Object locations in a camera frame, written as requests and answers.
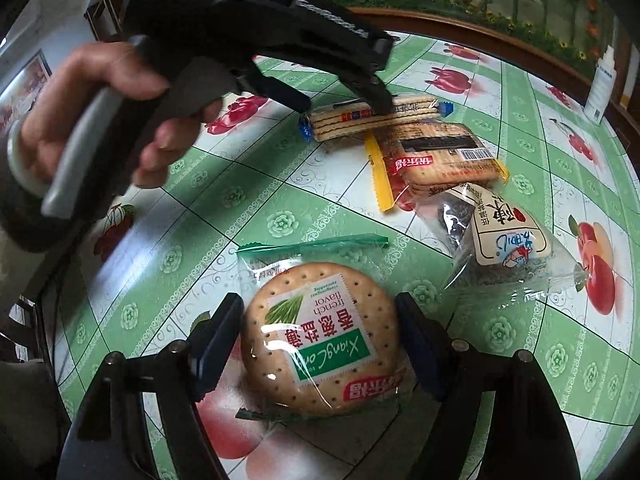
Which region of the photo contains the person's left hand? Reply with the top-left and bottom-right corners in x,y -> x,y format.
16,42 -> 221,188

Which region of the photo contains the framed wall painting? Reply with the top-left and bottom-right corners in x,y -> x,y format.
0,50 -> 51,134

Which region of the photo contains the dark plum snack bag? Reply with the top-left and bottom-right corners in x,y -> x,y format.
416,182 -> 588,308

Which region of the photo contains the green fruit pattern tablecloth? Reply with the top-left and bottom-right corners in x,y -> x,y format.
52,35 -> 639,479

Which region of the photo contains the round french flavor cracker pack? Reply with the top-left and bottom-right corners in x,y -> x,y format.
236,233 -> 409,422

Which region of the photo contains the white spray bottle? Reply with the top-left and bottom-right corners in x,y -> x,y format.
584,44 -> 617,125

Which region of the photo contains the blue cracker pack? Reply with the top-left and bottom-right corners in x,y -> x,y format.
297,93 -> 454,142

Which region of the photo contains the brown cracker pack yellow edge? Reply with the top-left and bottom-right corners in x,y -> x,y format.
364,120 -> 510,212

